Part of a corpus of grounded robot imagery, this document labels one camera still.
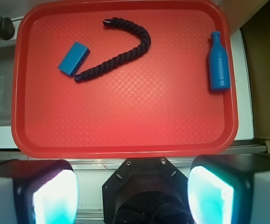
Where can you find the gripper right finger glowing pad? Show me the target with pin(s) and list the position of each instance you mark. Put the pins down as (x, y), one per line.
(230, 189)

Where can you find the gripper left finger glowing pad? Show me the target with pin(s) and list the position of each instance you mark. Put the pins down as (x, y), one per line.
(38, 192)

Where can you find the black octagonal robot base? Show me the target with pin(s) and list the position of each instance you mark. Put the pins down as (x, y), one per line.
(146, 191)

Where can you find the blue rectangular block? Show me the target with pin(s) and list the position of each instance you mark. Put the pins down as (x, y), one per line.
(74, 58)

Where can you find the red plastic tray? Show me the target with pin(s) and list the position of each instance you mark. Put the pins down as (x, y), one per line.
(159, 105)

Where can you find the blue plastic bottle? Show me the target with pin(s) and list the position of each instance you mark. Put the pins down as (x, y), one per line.
(218, 64)

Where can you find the brown cardboard box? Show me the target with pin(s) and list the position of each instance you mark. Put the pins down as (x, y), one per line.
(256, 39)

